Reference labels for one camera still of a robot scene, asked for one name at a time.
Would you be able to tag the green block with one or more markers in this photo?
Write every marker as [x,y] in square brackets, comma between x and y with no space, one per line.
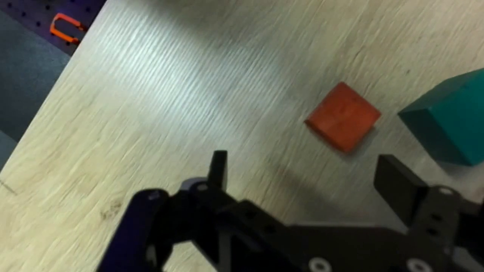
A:
[455,122]

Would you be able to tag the orange clip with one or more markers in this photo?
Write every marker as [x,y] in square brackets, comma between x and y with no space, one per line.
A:
[57,34]

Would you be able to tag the orange block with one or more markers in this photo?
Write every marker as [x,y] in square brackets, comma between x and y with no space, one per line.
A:
[344,119]

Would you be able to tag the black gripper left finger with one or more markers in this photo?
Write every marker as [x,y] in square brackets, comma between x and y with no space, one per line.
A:
[152,221]

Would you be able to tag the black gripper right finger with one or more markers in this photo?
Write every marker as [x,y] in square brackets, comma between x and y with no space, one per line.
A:
[403,190]

